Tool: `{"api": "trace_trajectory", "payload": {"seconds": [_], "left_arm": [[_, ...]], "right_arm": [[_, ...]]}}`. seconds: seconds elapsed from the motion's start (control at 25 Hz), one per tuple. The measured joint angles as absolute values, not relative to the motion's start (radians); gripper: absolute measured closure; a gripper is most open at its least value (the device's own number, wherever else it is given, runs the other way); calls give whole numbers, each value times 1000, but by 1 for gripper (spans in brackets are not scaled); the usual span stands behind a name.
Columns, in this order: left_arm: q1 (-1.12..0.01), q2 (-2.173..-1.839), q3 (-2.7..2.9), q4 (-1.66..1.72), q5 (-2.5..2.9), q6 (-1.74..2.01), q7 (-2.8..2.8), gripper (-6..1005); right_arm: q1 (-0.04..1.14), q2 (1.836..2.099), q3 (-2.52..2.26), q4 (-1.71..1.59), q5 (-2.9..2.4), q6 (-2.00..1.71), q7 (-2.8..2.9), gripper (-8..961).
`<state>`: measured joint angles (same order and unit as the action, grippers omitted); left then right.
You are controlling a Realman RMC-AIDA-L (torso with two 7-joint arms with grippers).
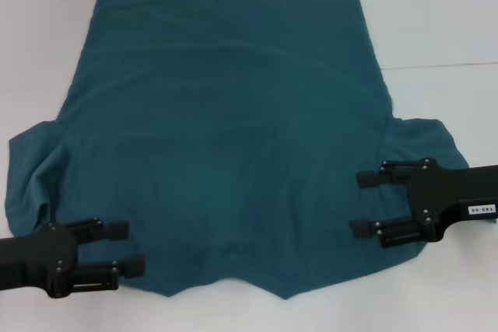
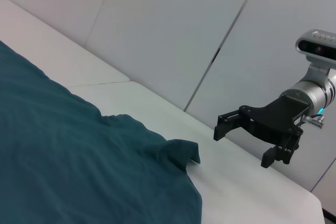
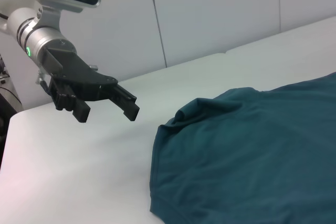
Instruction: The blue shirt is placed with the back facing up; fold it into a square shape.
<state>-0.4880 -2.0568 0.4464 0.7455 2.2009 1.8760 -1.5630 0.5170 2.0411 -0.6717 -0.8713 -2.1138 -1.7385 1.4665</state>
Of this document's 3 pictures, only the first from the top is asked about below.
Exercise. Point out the teal blue shirt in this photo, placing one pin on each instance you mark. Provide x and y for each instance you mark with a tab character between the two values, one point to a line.
233	114

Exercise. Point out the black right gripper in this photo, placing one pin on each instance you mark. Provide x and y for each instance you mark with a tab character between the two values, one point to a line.
459	192

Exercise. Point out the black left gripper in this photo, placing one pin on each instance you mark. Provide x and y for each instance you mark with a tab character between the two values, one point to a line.
35	250

